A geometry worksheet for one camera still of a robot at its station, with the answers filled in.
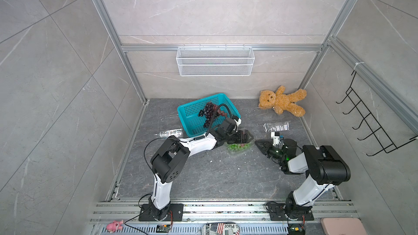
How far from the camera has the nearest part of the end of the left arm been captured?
72 centimetres

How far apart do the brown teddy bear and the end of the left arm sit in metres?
0.39

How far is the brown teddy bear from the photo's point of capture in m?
1.08

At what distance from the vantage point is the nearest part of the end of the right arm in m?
0.74

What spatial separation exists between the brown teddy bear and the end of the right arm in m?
0.32

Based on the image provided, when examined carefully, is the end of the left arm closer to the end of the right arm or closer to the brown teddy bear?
the end of the right arm
